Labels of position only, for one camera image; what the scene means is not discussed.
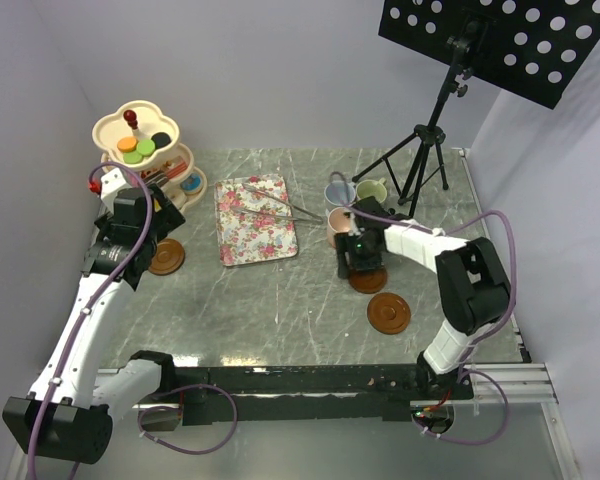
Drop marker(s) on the pink mug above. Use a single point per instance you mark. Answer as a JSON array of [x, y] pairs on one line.
[[338, 221]]

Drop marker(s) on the black toy cookie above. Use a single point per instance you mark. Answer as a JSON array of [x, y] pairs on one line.
[[161, 140]]

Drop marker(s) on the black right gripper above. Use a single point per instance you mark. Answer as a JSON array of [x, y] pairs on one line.
[[344, 244]]

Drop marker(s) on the cream three-tier dessert stand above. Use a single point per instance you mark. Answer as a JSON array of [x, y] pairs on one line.
[[140, 136]]

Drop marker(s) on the green toy macaron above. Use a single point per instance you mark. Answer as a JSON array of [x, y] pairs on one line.
[[146, 147], [132, 157]]

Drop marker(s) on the floral serving tray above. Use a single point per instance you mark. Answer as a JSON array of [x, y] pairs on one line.
[[247, 239]]

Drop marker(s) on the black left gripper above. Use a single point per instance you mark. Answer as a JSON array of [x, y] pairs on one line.
[[166, 218]]

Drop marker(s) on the pink toy cake slice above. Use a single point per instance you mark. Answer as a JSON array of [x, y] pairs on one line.
[[175, 167]]

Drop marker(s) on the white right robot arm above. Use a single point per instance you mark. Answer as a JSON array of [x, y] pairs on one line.
[[477, 297]]

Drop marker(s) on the metal serving tongs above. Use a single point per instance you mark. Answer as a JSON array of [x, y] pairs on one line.
[[296, 214]]

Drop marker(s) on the blue frosted toy donut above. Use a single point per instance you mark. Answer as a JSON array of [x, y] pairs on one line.
[[193, 184]]

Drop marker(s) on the light blue mug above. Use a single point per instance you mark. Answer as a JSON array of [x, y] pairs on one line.
[[339, 194]]

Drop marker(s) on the light green mug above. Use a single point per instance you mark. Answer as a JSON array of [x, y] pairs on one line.
[[370, 188]]

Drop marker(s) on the chocolate layer toy cake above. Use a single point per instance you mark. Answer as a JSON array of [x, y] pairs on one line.
[[158, 177]]

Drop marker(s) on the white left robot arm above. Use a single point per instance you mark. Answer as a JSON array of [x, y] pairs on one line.
[[66, 414]]

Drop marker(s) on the orange toy macaron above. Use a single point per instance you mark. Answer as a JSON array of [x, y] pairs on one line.
[[127, 144]]

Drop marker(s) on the aluminium frame rail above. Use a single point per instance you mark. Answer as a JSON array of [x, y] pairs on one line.
[[528, 383]]

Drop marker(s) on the black perforated calibration board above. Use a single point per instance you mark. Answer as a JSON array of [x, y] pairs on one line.
[[532, 49]]

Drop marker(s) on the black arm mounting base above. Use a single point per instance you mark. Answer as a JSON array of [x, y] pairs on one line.
[[205, 395]]

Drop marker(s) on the brown wooden coaster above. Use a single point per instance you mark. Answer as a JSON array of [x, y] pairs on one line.
[[388, 313], [169, 257], [369, 282]]

